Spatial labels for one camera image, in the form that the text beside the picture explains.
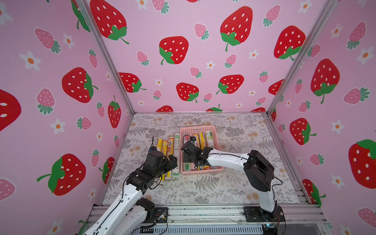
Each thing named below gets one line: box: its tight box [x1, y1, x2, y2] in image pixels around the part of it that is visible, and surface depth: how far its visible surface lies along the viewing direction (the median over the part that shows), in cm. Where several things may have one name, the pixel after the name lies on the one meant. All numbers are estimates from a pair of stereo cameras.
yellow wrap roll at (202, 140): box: [200, 132, 206, 151], surface depth 103 cm
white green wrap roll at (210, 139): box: [206, 130, 214, 149], surface depth 103 cm
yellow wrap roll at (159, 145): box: [156, 138, 164, 152], surface depth 102 cm
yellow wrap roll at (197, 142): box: [192, 133, 201, 149], surface depth 103 cm
